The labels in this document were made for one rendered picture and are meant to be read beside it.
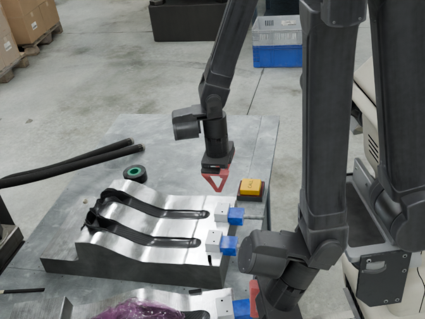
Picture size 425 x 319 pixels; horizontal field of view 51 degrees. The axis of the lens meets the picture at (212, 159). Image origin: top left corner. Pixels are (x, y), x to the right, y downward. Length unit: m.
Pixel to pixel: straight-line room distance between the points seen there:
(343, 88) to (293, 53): 3.63
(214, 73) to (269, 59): 3.26
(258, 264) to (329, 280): 1.56
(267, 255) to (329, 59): 0.31
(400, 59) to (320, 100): 0.10
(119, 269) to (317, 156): 0.75
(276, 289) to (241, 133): 1.05
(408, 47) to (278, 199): 2.13
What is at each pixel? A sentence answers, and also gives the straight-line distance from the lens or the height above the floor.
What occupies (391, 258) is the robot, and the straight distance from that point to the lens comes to 0.94.
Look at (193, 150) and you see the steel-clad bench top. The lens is 1.66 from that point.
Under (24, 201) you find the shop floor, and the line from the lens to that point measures 3.10.
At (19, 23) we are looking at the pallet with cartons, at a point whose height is 0.37.
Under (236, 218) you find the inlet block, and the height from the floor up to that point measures 0.90.
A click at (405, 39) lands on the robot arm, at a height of 1.51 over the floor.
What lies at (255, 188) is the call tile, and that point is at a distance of 1.38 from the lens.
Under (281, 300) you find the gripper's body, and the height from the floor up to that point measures 1.10.
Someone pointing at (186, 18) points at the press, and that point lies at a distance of 5.01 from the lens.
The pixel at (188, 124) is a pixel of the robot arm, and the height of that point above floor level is 1.20.
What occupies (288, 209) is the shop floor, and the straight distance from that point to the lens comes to 2.57.
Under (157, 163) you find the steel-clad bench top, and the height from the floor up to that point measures 0.80.
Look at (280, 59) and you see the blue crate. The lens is 4.21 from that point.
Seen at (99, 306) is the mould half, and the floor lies 0.88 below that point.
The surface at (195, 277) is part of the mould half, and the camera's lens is 1.15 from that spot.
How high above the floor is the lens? 1.71
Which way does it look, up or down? 35 degrees down
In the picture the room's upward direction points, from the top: 7 degrees counter-clockwise
